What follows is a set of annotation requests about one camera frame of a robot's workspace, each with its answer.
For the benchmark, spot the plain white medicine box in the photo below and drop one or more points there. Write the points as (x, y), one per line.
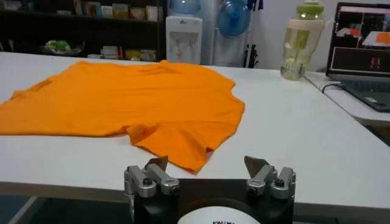
(151, 13)

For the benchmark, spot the black shelf unit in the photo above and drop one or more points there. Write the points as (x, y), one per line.
(36, 29)

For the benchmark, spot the white water dispenser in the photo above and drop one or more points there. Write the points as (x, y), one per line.
(183, 39)

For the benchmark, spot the white orange medicine box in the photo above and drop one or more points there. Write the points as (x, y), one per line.
(93, 9)

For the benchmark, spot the white yellow medicine box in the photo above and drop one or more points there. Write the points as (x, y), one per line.
(120, 11)

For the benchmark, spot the white red medicine box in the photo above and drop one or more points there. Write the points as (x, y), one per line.
(110, 51)

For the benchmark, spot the flat white medicine box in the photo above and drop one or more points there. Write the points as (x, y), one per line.
(95, 56)

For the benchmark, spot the bowl with green fruit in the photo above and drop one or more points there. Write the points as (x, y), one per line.
(61, 47)

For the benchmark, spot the grey laptop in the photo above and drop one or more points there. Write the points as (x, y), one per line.
(361, 58)

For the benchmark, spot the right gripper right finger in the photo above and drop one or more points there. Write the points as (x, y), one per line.
(262, 178)

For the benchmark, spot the red yellow medicine box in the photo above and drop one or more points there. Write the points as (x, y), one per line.
(137, 13)

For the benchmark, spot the green lidded drinking bottle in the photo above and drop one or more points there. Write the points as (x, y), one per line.
(300, 42)

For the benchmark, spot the pale green medicine box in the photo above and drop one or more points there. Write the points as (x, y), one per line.
(148, 55)

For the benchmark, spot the blue water jug with label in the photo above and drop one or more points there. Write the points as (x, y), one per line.
(185, 6)

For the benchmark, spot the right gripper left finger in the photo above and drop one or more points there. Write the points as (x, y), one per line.
(138, 179)

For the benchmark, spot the white blue medicine box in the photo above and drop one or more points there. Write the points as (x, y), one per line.
(78, 7)

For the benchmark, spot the white metal jug rack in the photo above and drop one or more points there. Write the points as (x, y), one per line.
(225, 48)

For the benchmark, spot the orange t-shirt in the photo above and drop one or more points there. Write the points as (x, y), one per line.
(122, 97)

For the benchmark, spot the green yellow medicine box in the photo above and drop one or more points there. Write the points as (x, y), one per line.
(133, 55)

